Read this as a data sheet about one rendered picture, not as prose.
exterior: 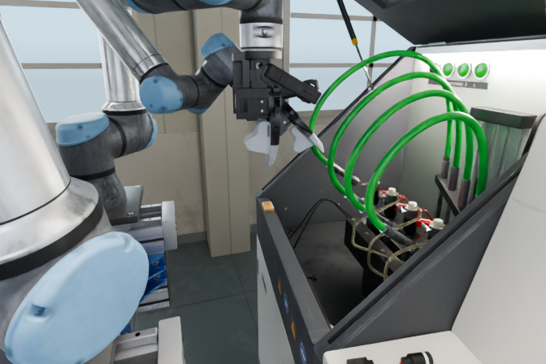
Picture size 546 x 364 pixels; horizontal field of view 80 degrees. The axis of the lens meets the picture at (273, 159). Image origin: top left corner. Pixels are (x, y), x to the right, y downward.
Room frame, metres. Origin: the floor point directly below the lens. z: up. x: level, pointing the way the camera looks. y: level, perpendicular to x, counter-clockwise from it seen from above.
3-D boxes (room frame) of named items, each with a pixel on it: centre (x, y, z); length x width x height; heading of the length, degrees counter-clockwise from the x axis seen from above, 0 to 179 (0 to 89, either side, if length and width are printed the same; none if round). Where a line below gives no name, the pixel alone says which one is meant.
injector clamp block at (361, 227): (0.66, -0.28, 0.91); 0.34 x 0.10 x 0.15; 11
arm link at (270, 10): (0.60, 0.02, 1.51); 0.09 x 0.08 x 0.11; 152
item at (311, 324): (0.74, -0.03, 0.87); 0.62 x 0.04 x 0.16; 11
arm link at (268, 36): (0.60, 0.02, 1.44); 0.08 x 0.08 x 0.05
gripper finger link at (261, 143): (0.59, 0.02, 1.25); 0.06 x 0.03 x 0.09; 101
